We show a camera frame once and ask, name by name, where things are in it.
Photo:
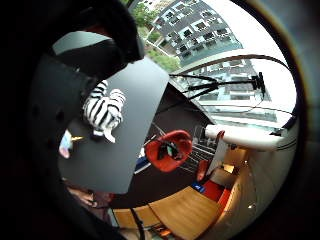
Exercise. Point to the the person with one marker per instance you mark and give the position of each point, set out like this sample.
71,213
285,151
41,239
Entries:
86,198

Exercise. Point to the black camera on tripod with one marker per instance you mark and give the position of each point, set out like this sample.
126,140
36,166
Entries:
259,82

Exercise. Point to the small pastel soft toy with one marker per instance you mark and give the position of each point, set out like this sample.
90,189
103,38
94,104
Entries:
66,143

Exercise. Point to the red shell chair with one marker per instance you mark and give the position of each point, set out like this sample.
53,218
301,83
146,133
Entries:
178,140

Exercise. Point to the zebra striped soft toy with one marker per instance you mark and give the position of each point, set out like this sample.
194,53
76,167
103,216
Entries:
103,110

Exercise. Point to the white rounded railing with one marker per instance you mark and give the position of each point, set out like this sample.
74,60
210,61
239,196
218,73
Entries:
243,136

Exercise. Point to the blue box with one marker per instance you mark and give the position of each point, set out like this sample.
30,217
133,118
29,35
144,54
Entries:
198,187

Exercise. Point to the black tripod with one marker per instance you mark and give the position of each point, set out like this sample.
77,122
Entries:
213,86

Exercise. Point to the grey apartment building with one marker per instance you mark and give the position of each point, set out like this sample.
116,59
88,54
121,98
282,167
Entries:
196,30

